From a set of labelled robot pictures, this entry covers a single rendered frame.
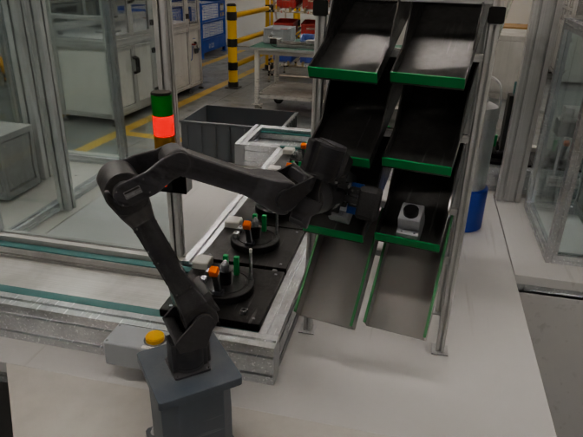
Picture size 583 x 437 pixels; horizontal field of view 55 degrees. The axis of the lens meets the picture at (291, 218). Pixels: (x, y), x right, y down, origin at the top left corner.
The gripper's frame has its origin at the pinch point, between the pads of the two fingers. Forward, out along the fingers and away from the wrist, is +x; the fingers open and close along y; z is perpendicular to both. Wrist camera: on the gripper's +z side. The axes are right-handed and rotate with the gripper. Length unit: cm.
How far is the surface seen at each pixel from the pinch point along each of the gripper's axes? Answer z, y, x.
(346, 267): -18.3, -0.3, 13.8
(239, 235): -24, 38, 33
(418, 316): -24.0, -18.3, 13.0
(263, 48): 64, 275, 464
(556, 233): -9, -43, 85
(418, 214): -1.5, -14.6, 5.9
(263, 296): -31.1, 18.1, 12.7
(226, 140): -14, 133, 177
